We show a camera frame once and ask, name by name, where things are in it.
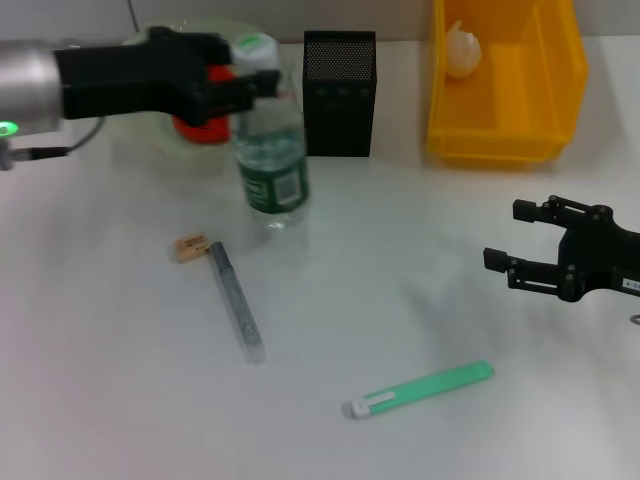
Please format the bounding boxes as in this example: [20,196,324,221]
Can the black mesh pen holder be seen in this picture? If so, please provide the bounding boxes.
[302,29,377,159]

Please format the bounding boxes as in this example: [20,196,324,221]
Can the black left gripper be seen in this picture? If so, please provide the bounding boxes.
[53,27,282,128]

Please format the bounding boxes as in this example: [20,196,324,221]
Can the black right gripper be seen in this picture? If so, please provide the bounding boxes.
[482,194,640,304]

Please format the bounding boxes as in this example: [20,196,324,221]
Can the grey marker pen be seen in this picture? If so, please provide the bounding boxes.
[209,241,267,365]

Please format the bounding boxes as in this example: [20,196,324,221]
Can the beige eraser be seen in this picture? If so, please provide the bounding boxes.
[173,232,209,264]

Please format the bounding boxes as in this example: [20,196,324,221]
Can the yellow plastic bin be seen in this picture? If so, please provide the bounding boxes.
[426,0,590,169]

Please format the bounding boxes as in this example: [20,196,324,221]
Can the white paper ball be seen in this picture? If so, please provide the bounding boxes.
[444,19,484,80]

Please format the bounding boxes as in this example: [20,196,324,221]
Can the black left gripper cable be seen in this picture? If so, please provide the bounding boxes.
[0,118,106,172]

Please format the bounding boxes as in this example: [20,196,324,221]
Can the green pen with white cap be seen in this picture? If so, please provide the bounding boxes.
[342,359,497,421]

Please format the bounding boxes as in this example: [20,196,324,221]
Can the green glass fruit plate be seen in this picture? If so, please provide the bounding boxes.
[104,17,281,175]

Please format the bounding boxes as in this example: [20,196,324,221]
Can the red-orange knitted toy orange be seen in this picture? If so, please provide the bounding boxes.
[172,63,236,146]

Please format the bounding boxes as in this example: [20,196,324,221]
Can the clear bottle with green label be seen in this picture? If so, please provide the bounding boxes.
[229,33,311,231]

